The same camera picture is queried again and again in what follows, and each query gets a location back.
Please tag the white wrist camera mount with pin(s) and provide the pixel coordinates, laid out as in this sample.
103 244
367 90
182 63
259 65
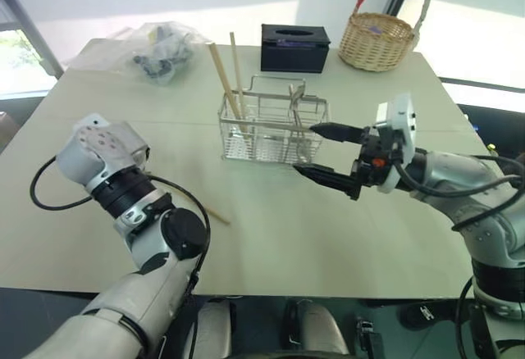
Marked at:
100 142
400 117

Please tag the metal spoon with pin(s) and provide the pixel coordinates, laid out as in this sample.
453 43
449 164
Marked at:
297 96

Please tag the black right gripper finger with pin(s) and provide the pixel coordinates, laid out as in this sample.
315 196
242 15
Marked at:
328 178
338 131

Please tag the black shoe shape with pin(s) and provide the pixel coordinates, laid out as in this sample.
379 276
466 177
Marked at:
420 314

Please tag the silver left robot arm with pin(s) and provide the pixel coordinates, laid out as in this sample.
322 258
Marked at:
139 314

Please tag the wooden chopstick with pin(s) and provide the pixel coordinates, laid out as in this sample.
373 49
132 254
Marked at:
238 80
223 80
205 208

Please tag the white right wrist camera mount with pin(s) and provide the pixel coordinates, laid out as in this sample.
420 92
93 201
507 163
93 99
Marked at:
400 117

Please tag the dark window frame post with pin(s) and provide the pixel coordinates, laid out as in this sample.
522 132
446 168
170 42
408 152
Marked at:
30 27

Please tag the clear plastic bag with parts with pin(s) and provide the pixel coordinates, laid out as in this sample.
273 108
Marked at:
162 55

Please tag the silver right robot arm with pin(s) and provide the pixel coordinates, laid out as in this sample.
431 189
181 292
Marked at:
484 211

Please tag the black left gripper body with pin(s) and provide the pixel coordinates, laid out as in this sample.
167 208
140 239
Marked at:
144 159

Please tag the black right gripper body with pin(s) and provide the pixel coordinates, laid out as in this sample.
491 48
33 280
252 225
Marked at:
371 162

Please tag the black tissue box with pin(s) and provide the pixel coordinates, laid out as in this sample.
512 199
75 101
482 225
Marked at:
293 51

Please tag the black bench with gear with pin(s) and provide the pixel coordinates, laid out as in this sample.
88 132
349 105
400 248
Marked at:
496 129

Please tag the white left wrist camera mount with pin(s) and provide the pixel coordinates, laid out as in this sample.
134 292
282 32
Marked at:
100 142

